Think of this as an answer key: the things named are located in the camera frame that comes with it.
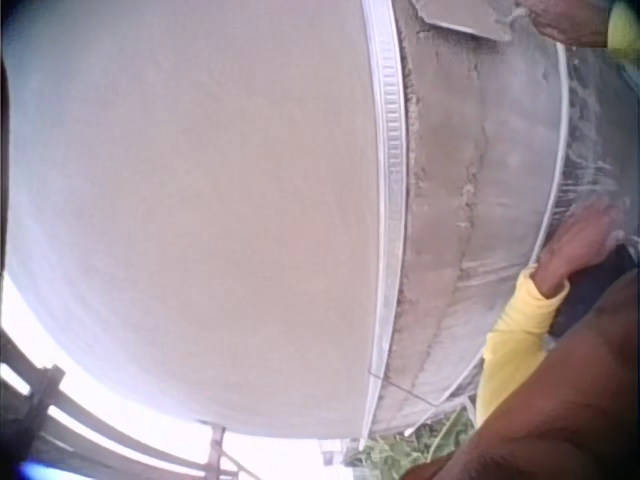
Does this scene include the ribbed metal corner strip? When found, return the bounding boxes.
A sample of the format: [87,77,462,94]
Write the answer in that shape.
[355,0,407,451]

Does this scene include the person's left hand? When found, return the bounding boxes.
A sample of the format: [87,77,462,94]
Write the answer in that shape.
[535,198,634,297]

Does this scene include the green plants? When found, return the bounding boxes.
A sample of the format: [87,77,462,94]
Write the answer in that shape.
[344,392,477,472]

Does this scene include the grey plastering trowel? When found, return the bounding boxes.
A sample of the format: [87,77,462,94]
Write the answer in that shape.
[410,0,521,43]

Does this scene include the black tool handle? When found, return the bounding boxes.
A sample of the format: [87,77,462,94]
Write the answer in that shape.
[547,243,640,339]

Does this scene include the wooden scaffold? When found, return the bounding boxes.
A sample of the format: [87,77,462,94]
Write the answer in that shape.
[0,324,246,480]

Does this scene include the person's right hand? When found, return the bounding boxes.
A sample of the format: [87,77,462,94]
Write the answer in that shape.
[517,0,610,50]

